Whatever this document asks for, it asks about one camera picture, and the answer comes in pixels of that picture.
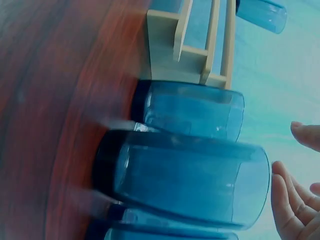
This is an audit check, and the person's right hand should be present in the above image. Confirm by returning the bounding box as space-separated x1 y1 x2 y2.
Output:
271 121 320 240

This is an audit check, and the blue drinking glass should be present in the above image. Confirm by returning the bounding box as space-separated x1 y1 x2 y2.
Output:
130 79 246 144
86 219 241 240
234 0 288 35
91 129 273 231
107 202 233 230

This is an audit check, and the beige wooden rack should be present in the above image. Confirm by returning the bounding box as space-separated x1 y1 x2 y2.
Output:
146 0 237 90

